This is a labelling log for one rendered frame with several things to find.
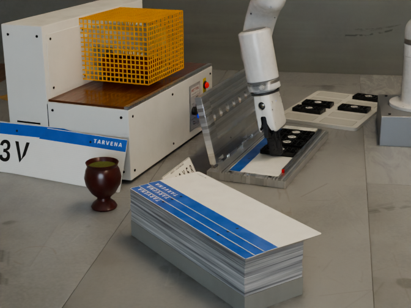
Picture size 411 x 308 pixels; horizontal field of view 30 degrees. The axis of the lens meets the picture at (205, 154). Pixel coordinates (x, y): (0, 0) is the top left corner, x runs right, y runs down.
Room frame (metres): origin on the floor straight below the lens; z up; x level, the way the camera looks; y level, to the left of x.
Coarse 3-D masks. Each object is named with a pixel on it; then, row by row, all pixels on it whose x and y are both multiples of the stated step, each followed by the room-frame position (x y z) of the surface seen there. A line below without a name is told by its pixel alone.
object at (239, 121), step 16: (224, 80) 2.03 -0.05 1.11; (240, 80) 2.12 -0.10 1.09; (208, 96) 1.87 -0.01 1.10; (224, 96) 1.99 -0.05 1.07; (240, 96) 2.09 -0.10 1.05; (208, 112) 1.85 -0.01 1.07; (224, 112) 1.96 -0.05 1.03; (240, 112) 2.06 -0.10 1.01; (208, 128) 1.82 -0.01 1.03; (224, 128) 1.94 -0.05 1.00; (240, 128) 2.01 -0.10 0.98; (256, 128) 2.11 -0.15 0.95; (208, 144) 1.82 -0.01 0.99; (224, 144) 1.89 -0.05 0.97
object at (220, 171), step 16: (240, 144) 2.00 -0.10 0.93; (256, 144) 2.04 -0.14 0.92; (320, 144) 2.07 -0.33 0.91; (224, 160) 1.91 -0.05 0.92; (304, 160) 1.91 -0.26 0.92; (224, 176) 1.81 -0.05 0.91; (240, 176) 1.79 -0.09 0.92; (256, 176) 1.78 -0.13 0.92; (272, 176) 1.77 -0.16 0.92; (288, 176) 1.77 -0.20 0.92
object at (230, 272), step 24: (144, 192) 1.46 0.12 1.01; (144, 216) 1.43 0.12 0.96; (168, 216) 1.36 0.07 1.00; (144, 240) 1.44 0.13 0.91; (168, 240) 1.36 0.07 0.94; (192, 240) 1.29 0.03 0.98; (216, 240) 1.23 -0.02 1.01; (192, 264) 1.29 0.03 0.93; (216, 264) 1.22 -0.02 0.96; (240, 264) 1.16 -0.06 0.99; (264, 264) 1.18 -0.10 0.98; (288, 264) 1.21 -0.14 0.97; (216, 288) 1.22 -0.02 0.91; (240, 288) 1.16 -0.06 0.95; (264, 288) 1.18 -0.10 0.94; (288, 288) 1.20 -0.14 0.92
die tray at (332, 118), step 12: (312, 96) 2.62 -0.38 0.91; (324, 96) 2.62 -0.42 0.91; (336, 96) 2.62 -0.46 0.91; (348, 96) 2.62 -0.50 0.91; (288, 108) 2.46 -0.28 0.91; (336, 108) 2.46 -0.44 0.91; (372, 108) 2.45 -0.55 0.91; (288, 120) 2.33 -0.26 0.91; (300, 120) 2.31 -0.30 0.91; (312, 120) 2.31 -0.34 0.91; (324, 120) 2.31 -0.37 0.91; (336, 120) 2.31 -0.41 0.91; (348, 120) 2.31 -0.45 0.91; (360, 120) 2.31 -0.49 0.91
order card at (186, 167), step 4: (184, 160) 1.78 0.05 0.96; (188, 160) 1.80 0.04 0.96; (180, 164) 1.76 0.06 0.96; (184, 164) 1.77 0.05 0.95; (188, 164) 1.79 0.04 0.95; (192, 164) 1.81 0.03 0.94; (176, 168) 1.74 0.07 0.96; (180, 168) 1.75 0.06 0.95; (184, 168) 1.77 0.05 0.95; (188, 168) 1.78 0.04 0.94; (192, 168) 1.80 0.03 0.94; (168, 172) 1.70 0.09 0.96; (172, 172) 1.71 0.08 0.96; (176, 172) 1.73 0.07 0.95; (180, 172) 1.74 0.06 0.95; (184, 172) 1.76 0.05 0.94; (188, 172) 1.77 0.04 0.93; (164, 176) 1.67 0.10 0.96; (168, 176) 1.69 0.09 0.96; (172, 176) 1.71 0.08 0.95; (176, 176) 1.72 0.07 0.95
